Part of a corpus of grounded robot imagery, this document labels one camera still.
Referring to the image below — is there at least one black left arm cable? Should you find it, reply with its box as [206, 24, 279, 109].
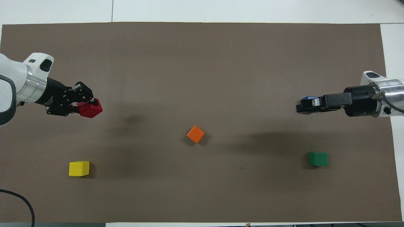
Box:
[0, 189, 35, 227]

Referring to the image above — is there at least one red wooden block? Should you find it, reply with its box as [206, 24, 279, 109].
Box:
[77, 98, 103, 119]

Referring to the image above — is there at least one yellow wooden block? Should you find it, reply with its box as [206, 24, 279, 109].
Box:
[68, 161, 90, 177]

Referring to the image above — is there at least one orange wooden block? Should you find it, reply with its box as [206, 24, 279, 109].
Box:
[187, 125, 205, 144]

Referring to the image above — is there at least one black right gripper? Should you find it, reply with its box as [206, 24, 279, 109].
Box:
[296, 85, 379, 118]

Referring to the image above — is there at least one brown table mat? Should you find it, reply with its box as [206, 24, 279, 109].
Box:
[0, 22, 403, 223]

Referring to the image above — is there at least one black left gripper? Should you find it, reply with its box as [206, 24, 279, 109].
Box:
[37, 78, 99, 116]

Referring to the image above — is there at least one green wooden block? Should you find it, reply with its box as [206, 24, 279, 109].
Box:
[308, 152, 329, 167]

